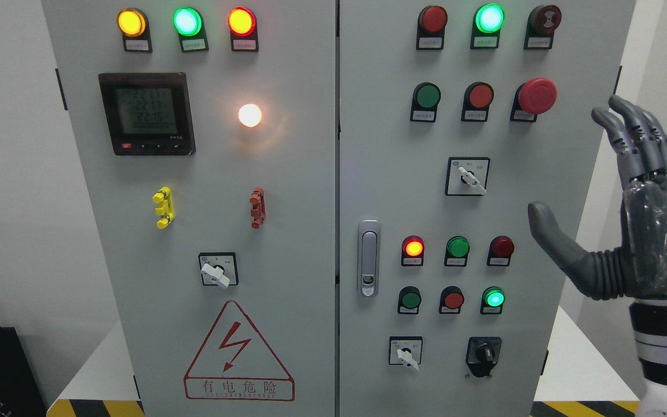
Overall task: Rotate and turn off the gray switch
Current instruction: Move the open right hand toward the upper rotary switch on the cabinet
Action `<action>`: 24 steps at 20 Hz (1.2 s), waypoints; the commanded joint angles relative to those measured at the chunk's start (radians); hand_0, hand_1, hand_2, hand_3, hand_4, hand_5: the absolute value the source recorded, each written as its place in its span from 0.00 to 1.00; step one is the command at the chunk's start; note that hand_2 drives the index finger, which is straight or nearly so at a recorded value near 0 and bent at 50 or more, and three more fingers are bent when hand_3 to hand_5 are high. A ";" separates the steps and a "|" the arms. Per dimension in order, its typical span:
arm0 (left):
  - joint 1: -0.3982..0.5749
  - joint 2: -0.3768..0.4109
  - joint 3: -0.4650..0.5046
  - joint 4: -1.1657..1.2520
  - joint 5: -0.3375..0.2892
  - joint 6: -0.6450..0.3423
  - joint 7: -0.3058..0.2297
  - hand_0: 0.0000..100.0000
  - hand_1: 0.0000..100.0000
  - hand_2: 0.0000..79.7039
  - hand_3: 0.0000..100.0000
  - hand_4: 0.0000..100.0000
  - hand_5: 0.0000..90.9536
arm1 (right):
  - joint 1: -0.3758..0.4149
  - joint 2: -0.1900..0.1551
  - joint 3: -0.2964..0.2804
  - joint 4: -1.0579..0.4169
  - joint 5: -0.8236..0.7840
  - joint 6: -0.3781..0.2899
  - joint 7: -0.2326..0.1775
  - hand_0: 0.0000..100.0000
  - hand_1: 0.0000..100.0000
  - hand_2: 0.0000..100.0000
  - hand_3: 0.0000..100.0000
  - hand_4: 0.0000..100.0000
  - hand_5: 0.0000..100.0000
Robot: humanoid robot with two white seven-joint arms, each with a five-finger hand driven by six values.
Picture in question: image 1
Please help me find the gray robotic hand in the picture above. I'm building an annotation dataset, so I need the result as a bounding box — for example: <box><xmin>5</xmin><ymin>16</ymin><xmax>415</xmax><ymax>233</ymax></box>
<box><xmin>527</xmin><ymin>95</ymin><xmax>667</xmax><ymax>300</ymax></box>

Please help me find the gray rotary switch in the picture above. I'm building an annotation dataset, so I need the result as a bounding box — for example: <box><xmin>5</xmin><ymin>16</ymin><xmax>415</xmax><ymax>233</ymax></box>
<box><xmin>389</xmin><ymin>336</ymin><xmax>423</xmax><ymax>371</ymax></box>
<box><xmin>198</xmin><ymin>253</ymin><xmax>239</xmax><ymax>288</ymax></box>
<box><xmin>445</xmin><ymin>156</ymin><xmax>490</xmax><ymax>197</ymax></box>

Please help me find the green lit push button lower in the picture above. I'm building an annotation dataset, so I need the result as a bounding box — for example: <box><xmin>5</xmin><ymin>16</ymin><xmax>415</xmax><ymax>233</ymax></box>
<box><xmin>480</xmin><ymin>287</ymin><xmax>505</xmax><ymax>315</ymax></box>

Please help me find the red emergency stop button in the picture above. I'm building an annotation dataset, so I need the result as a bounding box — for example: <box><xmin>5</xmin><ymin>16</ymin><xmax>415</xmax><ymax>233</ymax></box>
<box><xmin>509</xmin><ymin>77</ymin><xmax>558</xmax><ymax>122</ymax></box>

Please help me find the green indicator middle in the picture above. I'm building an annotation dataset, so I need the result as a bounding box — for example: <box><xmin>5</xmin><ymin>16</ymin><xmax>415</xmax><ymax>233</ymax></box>
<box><xmin>443</xmin><ymin>236</ymin><xmax>471</xmax><ymax>267</ymax></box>

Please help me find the red push button lower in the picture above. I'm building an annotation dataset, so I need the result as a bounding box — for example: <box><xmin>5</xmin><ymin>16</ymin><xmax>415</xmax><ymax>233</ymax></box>
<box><xmin>438</xmin><ymin>286</ymin><xmax>465</xmax><ymax>314</ymax></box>

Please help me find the red push button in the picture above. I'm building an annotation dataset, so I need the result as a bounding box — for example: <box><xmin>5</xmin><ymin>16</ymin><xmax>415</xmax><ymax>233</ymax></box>
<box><xmin>461</xmin><ymin>82</ymin><xmax>494</xmax><ymax>122</ymax></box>
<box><xmin>438</xmin><ymin>286</ymin><xmax>465</xmax><ymax>314</ymax></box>

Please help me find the red push button upper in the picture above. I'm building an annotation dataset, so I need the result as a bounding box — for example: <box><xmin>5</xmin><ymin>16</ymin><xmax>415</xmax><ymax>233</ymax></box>
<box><xmin>461</xmin><ymin>82</ymin><xmax>494</xmax><ymax>122</ymax></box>

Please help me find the red lit indicator middle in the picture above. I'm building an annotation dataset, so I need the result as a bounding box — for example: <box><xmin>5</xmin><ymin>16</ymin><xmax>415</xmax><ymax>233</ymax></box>
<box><xmin>401</xmin><ymin>235</ymin><xmax>424</xmax><ymax>266</ymax></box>

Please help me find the red lit indicator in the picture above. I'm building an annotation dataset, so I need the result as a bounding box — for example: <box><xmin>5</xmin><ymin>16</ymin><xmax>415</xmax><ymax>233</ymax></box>
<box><xmin>401</xmin><ymin>235</ymin><xmax>424</xmax><ymax>266</ymax></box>
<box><xmin>227</xmin><ymin>7</ymin><xmax>259</xmax><ymax>51</ymax></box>

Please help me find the right cabinet door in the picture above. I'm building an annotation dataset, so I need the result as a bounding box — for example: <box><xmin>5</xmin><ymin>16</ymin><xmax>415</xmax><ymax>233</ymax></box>
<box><xmin>339</xmin><ymin>1</ymin><xmax>635</xmax><ymax>416</ymax></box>

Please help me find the cabinet door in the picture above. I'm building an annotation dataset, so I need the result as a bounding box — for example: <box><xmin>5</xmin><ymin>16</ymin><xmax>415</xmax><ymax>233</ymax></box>
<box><xmin>339</xmin><ymin>1</ymin><xmax>635</xmax><ymax>416</ymax></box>
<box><xmin>42</xmin><ymin>1</ymin><xmax>337</xmax><ymax>416</ymax></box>

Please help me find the dark red buzzer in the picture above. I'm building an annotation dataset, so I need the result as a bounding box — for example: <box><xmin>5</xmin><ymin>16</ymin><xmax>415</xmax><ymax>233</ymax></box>
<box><xmin>524</xmin><ymin>5</ymin><xmax>563</xmax><ymax>50</ymax></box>

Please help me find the green push button upper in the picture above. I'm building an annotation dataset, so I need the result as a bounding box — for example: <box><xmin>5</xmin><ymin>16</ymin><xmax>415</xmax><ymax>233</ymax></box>
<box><xmin>410</xmin><ymin>82</ymin><xmax>441</xmax><ymax>122</ymax></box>

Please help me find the green lit indicator top right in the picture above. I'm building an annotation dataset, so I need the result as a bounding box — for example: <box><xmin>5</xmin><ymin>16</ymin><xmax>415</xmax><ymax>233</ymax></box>
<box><xmin>470</xmin><ymin>3</ymin><xmax>505</xmax><ymax>50</ymax></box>

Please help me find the dark red indicator top right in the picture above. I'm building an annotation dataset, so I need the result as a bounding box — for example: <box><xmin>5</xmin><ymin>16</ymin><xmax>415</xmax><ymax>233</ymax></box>
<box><xmin>416</xmin><ymin>5</ymin><xmax>448</xmax><ymax>50</ymax></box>

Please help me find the red terminal connector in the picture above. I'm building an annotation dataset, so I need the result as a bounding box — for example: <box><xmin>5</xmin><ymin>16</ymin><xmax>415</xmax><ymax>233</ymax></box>
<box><xmin>249</xmin><ymin>187</ymin><xmax>266</xmax><ymax>229</ymax></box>

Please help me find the white lit indicator lamp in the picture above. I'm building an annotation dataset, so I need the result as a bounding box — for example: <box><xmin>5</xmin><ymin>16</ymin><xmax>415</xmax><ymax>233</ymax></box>
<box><xmin>237</xmin><ymin>103</ymin><xmax>263</xmax><ymax>129</ymax></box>

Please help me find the red electric hazard sticker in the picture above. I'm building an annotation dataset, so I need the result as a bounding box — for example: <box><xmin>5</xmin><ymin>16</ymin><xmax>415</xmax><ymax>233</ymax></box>
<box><xmin>184</xmin><ymin>300</ymin><xmax>295</xmax><ymax>401</ymax></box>

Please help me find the left cabinet door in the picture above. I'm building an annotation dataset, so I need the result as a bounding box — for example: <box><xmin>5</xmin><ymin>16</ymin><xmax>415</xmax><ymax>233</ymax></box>
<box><xmin>42</xmin><ymin>1</ymin><xmax>337</xmax><ymax>416</ymax></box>

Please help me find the red lit indicator top left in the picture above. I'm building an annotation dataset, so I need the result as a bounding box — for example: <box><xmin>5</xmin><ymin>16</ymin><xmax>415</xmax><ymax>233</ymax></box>
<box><xmin>227</xmin><ymin>7</ymin><xmax>259</xmax><ymax>51</ymax></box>

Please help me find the yellow terminal connector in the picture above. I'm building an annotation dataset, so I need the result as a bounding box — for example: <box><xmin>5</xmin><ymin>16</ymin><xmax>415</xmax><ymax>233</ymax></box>
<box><xmin>152</xmin><ymin>186</ymin><xmax>175</xmax><ymax>229</ymax></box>

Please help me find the green indicator light top left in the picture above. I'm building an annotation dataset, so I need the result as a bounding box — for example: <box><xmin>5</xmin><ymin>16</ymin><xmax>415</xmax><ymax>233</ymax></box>
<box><xmin>172</xmin><ymin>7</ymin><xmax>209</xmax><ymax>53</ymax></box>

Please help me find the black digital power meter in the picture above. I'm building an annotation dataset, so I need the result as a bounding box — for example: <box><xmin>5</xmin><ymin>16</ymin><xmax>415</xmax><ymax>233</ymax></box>
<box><xmin>98</xmin><ymin>73</ymin><xmax>196</xmax><ymax>156</ymax></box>

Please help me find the yellow indicator light top left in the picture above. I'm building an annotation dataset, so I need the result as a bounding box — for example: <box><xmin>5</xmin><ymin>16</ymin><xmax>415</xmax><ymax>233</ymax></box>
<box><xmin>116</xmin><ymin>8</ymin><xmax>152</xmax><ymax>53</ymax></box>

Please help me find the black rotary selector switch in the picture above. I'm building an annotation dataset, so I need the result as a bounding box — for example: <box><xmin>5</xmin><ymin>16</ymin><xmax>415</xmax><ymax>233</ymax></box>
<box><xmin>466</xmin><ymin>337</ymin><xmax>502</xmax><ymax>378</ymax></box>

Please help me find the silver door lock handle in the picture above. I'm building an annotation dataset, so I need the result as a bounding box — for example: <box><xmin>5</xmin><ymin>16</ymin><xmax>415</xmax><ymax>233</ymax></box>
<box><xmin>357</xmin><ymin>220</ymin><xmax>380</xmax><ymax>297</ymax></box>

